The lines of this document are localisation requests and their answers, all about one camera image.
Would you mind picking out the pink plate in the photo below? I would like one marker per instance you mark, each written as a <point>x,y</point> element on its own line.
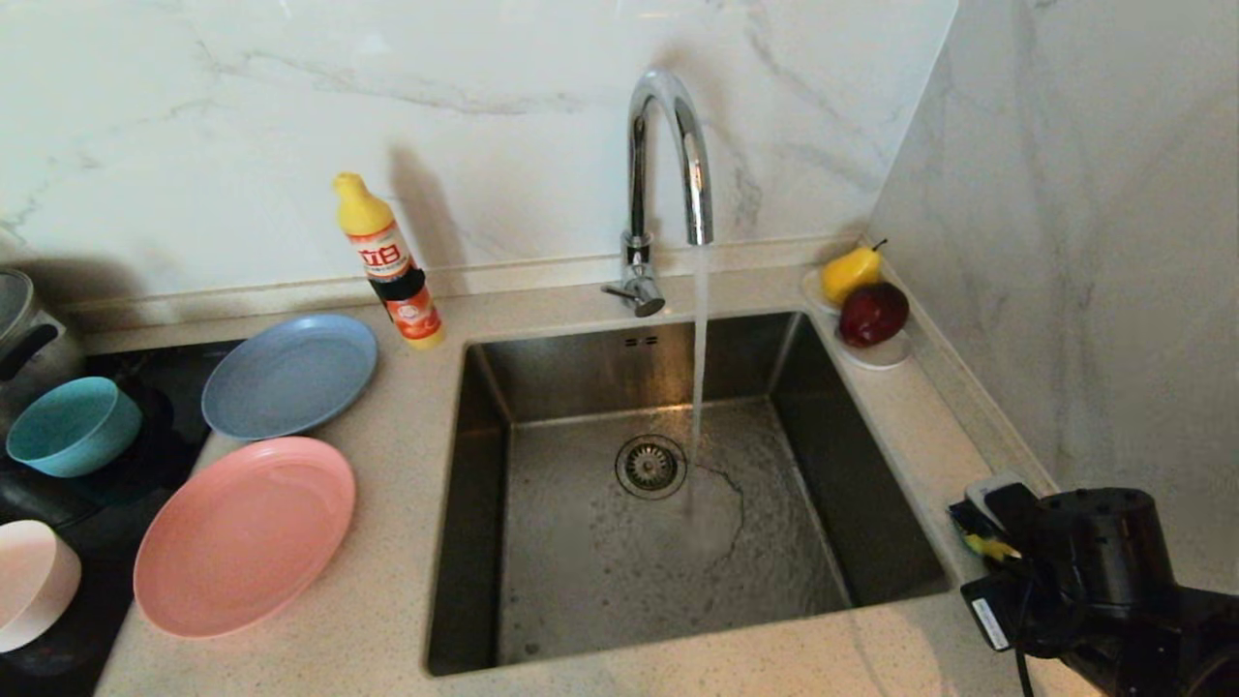
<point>247,537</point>

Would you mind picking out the yellow green sponge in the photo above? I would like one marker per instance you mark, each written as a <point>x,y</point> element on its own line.
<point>992,548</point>

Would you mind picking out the teal bowl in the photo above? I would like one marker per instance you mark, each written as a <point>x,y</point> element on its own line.
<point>73,426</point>

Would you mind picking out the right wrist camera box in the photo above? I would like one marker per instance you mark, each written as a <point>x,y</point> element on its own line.
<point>1002,494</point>

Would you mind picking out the small white fruit dish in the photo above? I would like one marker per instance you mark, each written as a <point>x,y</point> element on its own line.
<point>883,356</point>

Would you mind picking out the dark red apple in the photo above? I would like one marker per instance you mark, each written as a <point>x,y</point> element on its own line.
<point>873,315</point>

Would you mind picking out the black glass cooktop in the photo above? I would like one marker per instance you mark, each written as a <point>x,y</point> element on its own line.
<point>106,523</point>

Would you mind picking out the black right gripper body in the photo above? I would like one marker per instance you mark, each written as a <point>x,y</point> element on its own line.
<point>1007,605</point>

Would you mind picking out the pale pink bowl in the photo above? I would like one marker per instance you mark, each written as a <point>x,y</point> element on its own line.
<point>29,581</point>

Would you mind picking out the stainless steel sink basin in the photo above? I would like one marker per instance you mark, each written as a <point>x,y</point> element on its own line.
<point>552,581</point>

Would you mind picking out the black frying pan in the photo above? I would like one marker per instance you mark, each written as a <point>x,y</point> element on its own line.
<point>160,455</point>

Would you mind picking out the orange dish soap bottle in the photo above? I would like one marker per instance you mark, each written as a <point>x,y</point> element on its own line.
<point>397,276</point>

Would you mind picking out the yellow pear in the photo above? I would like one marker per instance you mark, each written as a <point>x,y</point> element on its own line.
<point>849,274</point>

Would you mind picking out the round metal drain strainer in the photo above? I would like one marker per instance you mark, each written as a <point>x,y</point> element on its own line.
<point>650,467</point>

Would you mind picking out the chrome gooseneck faucet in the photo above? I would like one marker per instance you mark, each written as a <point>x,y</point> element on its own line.
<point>636,174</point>

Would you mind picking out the stainless steel pot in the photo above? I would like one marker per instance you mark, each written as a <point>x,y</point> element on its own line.
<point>34,339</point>

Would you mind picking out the blue grey plate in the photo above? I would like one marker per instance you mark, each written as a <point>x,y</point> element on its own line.
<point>290,373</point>

